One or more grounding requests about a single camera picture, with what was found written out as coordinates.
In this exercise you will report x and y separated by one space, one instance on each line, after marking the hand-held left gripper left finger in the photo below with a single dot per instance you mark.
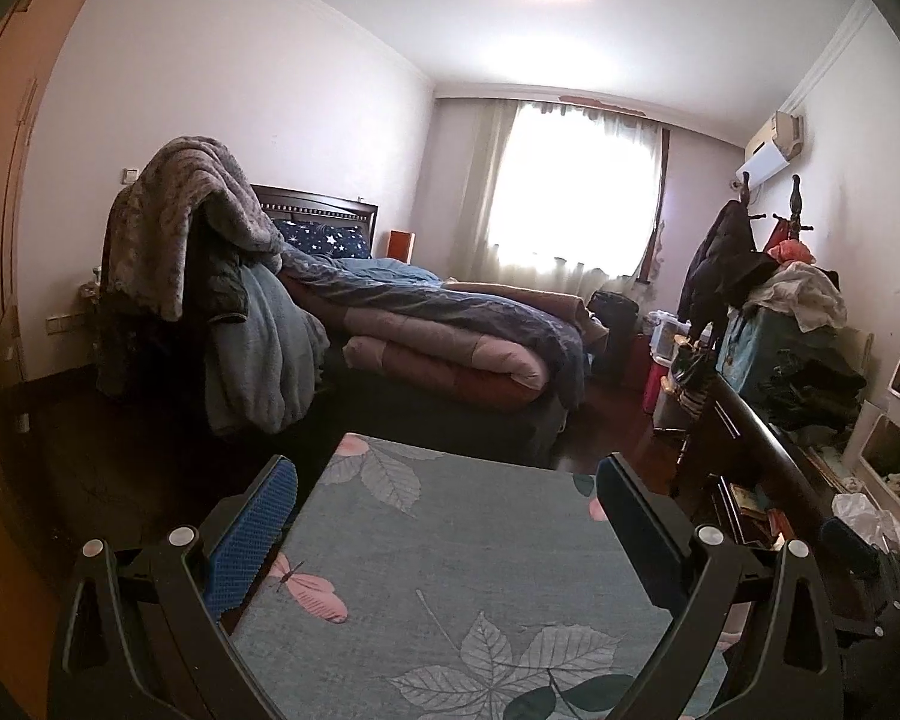
251 540

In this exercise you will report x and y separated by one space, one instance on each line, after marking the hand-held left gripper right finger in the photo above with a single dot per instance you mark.
607 484

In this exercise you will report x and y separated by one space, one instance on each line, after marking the pink container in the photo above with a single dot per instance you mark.
654 390

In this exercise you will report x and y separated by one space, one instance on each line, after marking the row of books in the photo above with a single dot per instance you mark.
742 510

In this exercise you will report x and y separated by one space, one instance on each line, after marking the black handbag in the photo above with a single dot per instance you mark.
694 375

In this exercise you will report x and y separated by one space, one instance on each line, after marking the black suitcase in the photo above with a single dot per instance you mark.
611 337

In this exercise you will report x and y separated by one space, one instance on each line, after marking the dark wooden dresser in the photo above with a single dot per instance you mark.
757 450

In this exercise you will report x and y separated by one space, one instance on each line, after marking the white storage box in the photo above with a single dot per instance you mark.
671 334

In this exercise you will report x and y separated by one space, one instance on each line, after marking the light blue fleece blanket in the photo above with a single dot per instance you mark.
255 360

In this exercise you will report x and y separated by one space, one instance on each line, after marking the dark bed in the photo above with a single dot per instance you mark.
435 420

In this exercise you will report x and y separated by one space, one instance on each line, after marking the grey leaf-print rug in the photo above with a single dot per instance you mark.
435 555

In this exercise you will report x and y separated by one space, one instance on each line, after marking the folded pink and red quilt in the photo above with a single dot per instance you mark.
457 367

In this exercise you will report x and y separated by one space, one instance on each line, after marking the dark jacket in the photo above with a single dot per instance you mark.
142 352

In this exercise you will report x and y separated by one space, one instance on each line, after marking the dark clothes pile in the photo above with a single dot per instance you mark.
817 397

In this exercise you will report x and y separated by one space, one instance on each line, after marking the dark blue-grey duvet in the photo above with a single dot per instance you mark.
457 307

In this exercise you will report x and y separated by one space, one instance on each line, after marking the dark blue cloth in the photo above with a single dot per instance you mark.
847 547

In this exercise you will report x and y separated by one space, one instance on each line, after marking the white plastic bag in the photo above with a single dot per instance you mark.
862 510

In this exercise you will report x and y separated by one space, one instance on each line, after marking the black coat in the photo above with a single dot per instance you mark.
724 255

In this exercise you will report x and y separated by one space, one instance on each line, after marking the white clothes pile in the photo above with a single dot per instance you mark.
802 292

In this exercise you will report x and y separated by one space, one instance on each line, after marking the white cubby shelf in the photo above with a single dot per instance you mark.
881 420

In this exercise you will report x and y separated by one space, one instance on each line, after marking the red garment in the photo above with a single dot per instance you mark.
791 250

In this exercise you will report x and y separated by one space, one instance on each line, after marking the white window curtain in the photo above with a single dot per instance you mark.
570 187

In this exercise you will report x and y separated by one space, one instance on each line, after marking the star-print blue pillow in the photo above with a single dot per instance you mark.
330 238

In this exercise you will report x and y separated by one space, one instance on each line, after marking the brown wooden nightstand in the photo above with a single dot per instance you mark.
401 246

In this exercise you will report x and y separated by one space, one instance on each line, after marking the grey fuzzy blanket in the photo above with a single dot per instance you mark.
172 217

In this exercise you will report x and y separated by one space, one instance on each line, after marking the wooden coat rack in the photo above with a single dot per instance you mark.
796 202

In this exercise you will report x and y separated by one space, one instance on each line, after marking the dark wooden headboard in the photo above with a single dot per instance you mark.
315 202

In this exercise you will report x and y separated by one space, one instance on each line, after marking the white air conditioner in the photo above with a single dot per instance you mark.
765 161

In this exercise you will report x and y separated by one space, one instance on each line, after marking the wall switch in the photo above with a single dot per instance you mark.
130 175

